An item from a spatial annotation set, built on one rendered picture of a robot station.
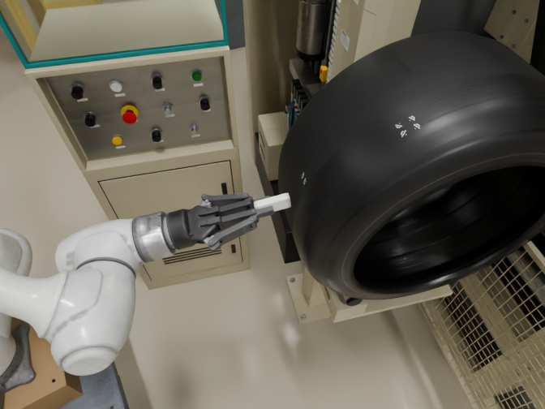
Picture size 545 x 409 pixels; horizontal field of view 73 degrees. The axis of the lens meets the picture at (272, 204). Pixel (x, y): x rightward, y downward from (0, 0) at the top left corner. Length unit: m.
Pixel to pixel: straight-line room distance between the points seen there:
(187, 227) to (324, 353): 1.32
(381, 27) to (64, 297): 0.78
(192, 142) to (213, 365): 1.05
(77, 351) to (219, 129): 0.94
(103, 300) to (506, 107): 0.66
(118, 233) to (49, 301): 0.17
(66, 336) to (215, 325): 1.39
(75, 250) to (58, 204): 1.95
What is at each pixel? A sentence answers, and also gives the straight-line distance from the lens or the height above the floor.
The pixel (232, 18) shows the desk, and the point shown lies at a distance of 3.74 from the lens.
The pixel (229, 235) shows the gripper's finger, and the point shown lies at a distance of 0.69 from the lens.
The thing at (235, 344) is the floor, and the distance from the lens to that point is 1.91.
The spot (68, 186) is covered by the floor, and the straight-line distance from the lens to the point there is 2.78.
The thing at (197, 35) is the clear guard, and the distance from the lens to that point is 1.15.
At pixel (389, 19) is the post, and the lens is 0.91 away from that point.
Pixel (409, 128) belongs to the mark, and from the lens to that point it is 0.60.
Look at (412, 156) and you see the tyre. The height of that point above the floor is 1.43.
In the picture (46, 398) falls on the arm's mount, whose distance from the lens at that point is 1.23.
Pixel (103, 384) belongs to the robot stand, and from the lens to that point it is 1.29.
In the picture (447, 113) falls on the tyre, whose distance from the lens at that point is 0.61.
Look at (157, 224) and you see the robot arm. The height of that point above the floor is 1.26.
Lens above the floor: 1.81
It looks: 51 degrees down
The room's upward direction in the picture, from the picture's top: straight up
